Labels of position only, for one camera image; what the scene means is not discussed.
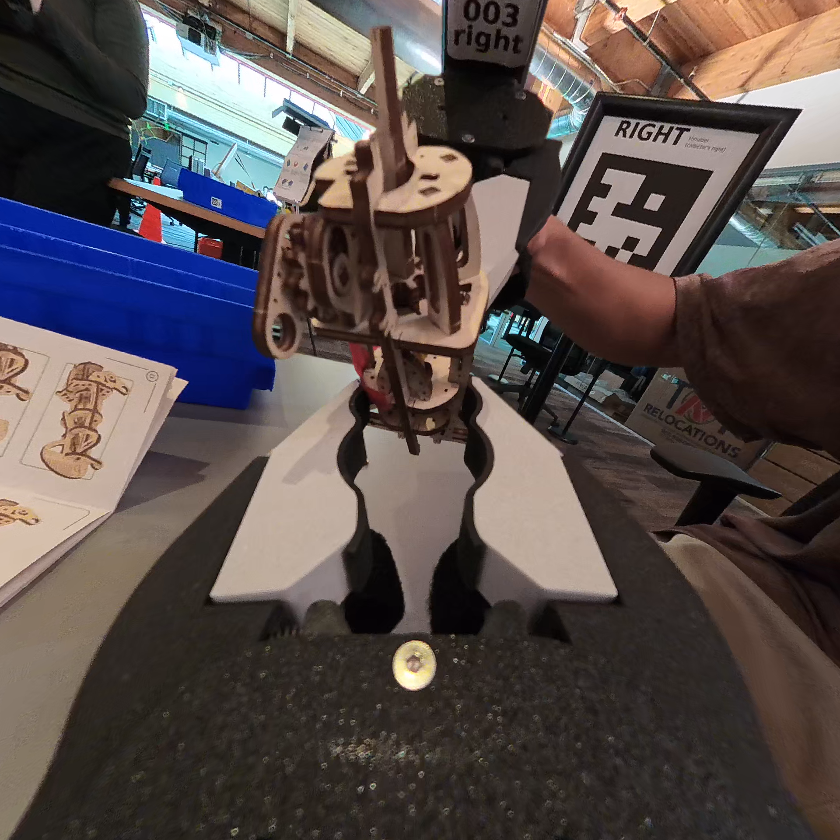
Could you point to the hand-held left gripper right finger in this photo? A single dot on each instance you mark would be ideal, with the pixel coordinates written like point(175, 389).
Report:
point(531, 518)

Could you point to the black easel stand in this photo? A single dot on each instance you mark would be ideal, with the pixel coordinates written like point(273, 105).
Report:
point(544, 387)

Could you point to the black chair armrest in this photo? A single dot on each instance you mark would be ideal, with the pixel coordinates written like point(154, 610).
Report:
point(709, 479)

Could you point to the person's right hand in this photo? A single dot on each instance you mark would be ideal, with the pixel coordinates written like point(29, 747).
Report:
point(571, 275)

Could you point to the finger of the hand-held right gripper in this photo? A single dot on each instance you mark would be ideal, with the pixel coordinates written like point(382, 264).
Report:
point(502, 229)

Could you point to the long wooden table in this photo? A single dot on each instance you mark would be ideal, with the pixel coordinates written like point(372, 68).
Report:
point(190, 210)

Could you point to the blue storage tote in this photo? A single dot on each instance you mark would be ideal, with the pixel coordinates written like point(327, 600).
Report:
point(223, 197)

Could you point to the orange traffic cone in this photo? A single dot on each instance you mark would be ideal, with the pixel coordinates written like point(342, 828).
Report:
point(151, 226)

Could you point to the framed marker sign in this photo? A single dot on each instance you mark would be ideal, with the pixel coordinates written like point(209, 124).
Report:
point(663, 190)

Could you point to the blue plastic bin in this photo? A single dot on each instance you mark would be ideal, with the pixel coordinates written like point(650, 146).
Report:
point(131, 295)

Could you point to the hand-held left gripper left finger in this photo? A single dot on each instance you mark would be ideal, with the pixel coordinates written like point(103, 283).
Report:
point(289, 518)

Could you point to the wooden mechanical model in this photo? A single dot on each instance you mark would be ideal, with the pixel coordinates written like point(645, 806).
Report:
point(341, 262)

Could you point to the red box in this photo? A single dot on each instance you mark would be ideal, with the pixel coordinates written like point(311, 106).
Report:
point(210, 247)

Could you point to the black office chair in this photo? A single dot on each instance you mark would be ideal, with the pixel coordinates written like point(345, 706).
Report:
point(538, 354)

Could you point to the cardboard moving box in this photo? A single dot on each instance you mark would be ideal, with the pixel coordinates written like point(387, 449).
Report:
point(689, 420)

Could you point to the person's leg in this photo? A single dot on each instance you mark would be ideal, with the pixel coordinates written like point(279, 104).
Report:
point(774, 689)

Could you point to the white instruction booklet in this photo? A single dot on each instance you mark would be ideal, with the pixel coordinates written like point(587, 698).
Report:
point(59, 446)

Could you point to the person's right forearm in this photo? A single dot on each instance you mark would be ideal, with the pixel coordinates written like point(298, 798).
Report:
point(754, 341)

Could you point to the silver ventilation duct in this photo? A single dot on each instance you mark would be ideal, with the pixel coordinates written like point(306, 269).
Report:
point(558, 72)

